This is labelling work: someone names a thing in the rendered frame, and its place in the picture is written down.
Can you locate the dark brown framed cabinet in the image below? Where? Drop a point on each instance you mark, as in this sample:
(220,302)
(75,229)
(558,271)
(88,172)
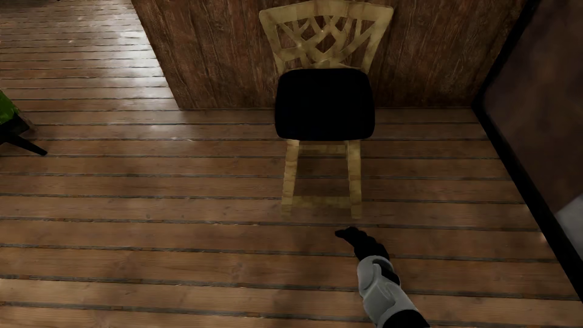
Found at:
(537,114)

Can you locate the green chair with black legs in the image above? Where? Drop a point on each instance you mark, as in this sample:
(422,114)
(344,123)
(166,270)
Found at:
(13,130)

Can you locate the wooden stool with black seat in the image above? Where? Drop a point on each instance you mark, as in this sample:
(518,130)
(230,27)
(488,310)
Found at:
(324,104)

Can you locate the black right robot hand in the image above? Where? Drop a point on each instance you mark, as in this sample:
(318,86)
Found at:
(364,246)

